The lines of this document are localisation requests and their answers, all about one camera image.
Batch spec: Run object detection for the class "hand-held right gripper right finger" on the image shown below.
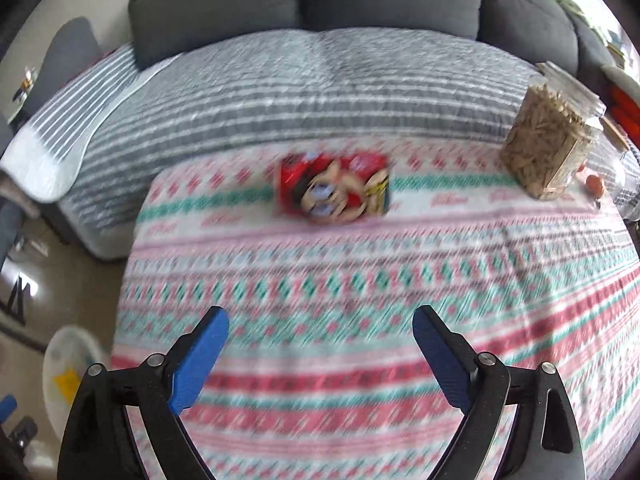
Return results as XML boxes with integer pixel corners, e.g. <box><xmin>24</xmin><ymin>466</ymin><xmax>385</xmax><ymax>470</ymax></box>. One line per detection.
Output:
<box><xmin>412</xmin><ymin>305</ymin><xmax>587</xmax><ymax>480</ymax></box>

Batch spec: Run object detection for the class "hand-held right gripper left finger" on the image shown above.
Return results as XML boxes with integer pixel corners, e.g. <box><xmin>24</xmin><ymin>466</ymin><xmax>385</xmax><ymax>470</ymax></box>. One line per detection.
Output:
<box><xmin>56</xmin><ymin>306</ymin><xmax>231</xmax><ymax>480</ymax></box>

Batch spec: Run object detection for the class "red printed snack package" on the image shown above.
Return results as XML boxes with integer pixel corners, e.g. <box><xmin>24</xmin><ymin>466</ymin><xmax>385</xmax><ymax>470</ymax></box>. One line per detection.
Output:
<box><xmin>277</xmin><ymin>151</ymin><xmax>393</xmax><ymax>225</ymax></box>

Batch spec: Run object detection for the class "black floor stand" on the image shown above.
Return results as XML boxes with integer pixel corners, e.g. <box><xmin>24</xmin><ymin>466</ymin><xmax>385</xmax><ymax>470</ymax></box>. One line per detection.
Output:
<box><xmin>0</xmin><ymin>260</ymin><xmax>41</xmax><ymax>328</ymax></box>

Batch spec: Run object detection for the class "red green patterned blanket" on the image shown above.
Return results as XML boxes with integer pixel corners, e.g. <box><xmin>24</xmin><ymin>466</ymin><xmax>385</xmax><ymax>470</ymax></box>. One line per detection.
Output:
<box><xmin>110</xmin><ymin>137</ymin><xmax>640</xmax><ymax>480</ymax></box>

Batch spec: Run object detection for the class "glass jar of wooden sticks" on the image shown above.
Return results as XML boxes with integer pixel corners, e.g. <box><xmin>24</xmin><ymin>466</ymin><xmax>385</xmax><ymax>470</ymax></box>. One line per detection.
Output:
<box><xmin>499</xmin><ymin>61</ymin><xmax>607</xmax><ymax>202</ymax></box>

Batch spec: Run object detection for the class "grey white striped pillow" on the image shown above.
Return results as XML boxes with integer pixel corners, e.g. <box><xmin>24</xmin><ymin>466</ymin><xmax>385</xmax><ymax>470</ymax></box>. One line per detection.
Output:
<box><xmin>0</xmin><ymin>45</ymin><xmax>176</xmax><ymax>204</ymax></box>

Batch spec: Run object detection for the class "grey striped quilt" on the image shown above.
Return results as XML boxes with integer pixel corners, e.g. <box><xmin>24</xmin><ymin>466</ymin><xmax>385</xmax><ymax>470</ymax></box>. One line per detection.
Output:
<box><xmin>55</xmin><ymin>27</ymin><xmax>640</xmax><ymax>261</ymax></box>

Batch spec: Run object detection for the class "orange plush cushion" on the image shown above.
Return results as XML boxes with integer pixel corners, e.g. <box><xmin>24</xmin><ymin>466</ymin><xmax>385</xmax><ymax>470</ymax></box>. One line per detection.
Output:
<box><xmin>609</xmin><ymin>85</ymin><xmax>640</xmax><ymax>143</ymax></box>

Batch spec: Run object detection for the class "grey chair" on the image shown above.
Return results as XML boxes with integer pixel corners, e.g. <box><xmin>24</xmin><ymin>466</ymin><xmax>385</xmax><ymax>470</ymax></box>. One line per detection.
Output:
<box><xmin>47</xmin><ymin>16</ymin><xmax>103</xmax><ymax>81</ymax></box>

